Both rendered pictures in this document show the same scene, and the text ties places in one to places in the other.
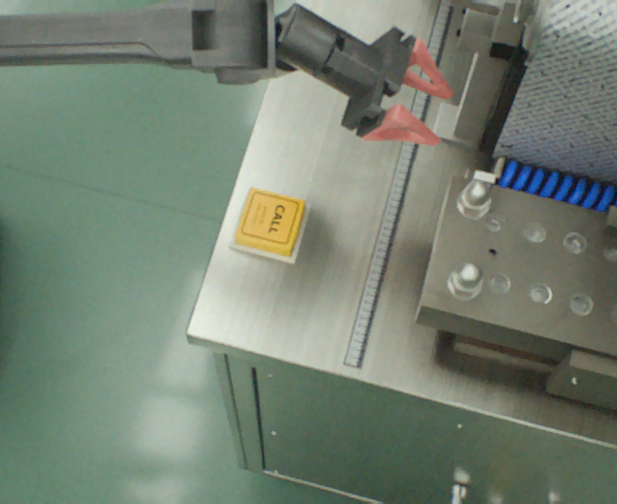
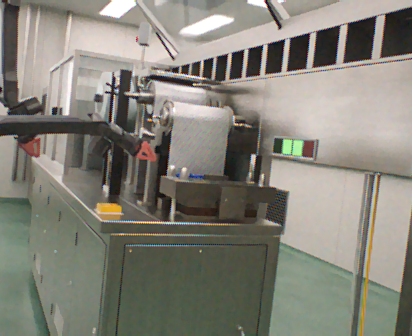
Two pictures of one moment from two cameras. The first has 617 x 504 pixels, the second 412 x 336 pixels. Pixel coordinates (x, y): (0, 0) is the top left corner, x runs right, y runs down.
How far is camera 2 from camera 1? 151 cm
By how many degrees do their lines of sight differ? 70
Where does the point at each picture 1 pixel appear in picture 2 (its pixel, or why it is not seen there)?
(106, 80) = not seen: outside the picture
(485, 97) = (154, 176)
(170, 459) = not seen: outside the picture
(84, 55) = (59, 120)
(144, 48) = (77, 119)
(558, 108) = (181, 144)
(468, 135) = (151, 200)
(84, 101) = not seen: outside the picture
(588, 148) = (191, 161)
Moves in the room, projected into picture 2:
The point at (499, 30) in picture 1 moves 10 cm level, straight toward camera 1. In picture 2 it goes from (156, 140) to (163, 141)
